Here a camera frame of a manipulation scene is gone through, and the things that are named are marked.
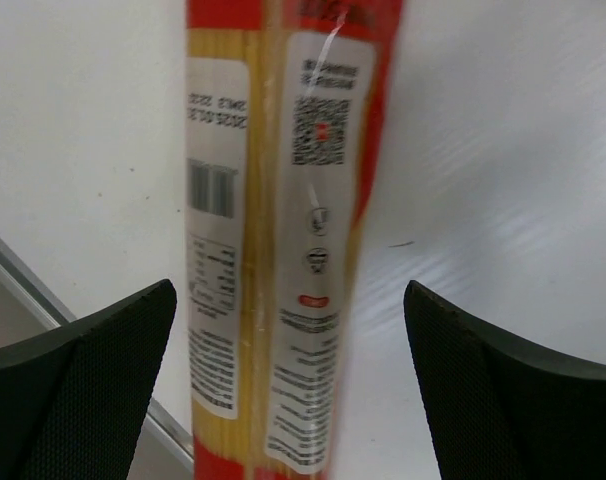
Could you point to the aluminium table edge rail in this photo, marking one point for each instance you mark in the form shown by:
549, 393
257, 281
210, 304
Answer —
28, 308

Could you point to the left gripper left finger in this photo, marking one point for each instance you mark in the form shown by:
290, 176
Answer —
73, 399

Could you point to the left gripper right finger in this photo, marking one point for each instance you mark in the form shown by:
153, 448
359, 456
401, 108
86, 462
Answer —
499, 406

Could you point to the red spaghetti bag with label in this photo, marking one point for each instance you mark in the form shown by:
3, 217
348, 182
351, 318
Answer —
285, 107

